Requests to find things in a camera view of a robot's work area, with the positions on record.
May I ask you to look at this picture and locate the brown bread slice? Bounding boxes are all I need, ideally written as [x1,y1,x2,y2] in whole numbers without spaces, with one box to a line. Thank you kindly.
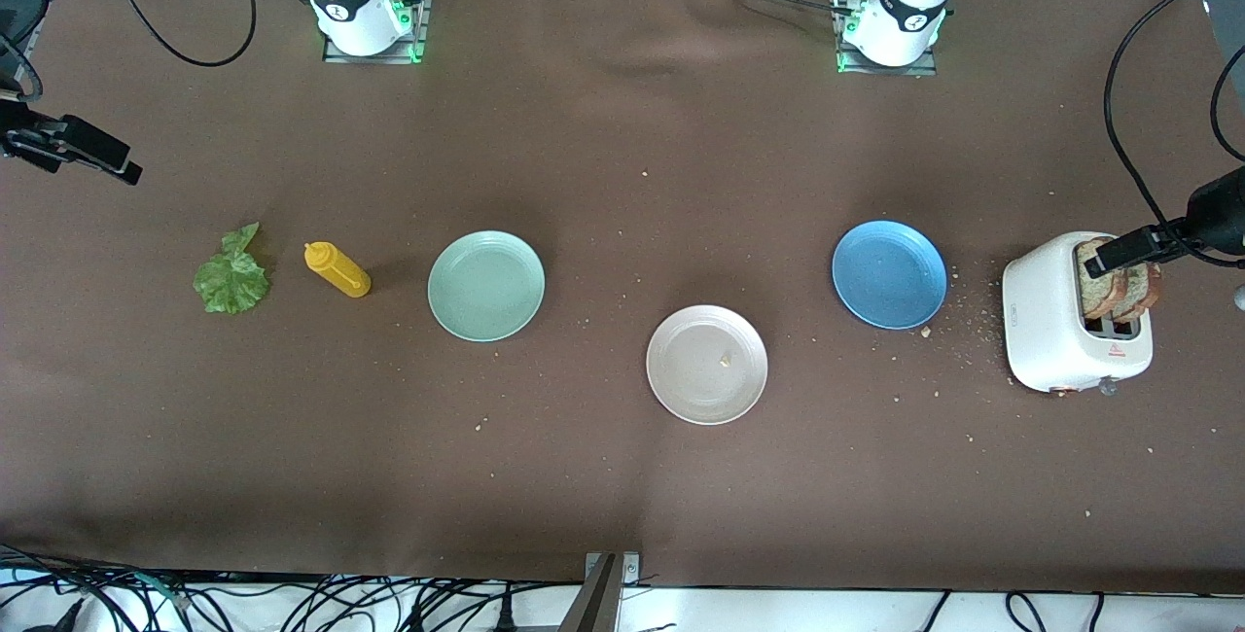
[1119,261,1163,325]
[1078,238,1131,320]

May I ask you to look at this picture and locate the green lettuce leaf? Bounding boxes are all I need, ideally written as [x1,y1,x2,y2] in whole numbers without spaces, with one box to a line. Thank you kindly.
[193,222,271,315]

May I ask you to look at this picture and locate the yellow mustard squeeze bottle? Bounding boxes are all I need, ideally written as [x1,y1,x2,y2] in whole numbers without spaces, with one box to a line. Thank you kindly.
[304,241,373,298]

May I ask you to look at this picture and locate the blue plate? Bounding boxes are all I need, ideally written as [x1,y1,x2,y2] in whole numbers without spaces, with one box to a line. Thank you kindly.
[832,220,948,331]

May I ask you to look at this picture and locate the pale green plate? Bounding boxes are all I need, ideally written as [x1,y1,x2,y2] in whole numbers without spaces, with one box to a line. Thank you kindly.
[427,230,547,343]

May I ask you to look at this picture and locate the beige plate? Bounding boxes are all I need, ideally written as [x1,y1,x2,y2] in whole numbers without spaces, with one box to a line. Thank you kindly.
[646,305,769,426]

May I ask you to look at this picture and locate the white toaster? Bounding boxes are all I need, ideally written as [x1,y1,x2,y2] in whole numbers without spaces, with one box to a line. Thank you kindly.
[1002,230,1155,395]

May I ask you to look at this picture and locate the brown table cloth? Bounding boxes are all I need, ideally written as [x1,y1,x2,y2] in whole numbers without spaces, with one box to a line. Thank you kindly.
[0,0,1245,596]

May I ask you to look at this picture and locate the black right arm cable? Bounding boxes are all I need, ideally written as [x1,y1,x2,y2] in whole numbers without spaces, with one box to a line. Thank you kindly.
[0,0,52,104]
[92,0,258,68]

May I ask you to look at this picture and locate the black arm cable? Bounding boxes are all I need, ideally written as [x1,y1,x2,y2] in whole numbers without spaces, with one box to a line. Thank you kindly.
[0,0,52,104]
[1210,44,1245,137]
[1103,0,1245,268]
[92,0,258,68]

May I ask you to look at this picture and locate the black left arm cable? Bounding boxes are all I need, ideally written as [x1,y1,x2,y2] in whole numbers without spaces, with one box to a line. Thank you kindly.
[1210,44,1245,137]
[1103,0,1245,268]

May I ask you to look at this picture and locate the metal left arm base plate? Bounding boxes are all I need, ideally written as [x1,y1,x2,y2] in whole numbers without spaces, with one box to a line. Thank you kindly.
[832,0,940,77]

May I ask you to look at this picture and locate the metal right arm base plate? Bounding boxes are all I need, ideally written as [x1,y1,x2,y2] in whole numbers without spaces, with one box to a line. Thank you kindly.
[323,0,434,64]

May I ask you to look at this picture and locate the tangled black floor cables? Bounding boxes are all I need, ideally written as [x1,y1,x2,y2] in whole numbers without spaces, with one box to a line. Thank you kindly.
[0,543,585,632]

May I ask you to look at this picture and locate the grey metal bracket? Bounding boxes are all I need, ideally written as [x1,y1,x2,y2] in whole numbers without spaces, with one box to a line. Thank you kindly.
[559,552,641,632]

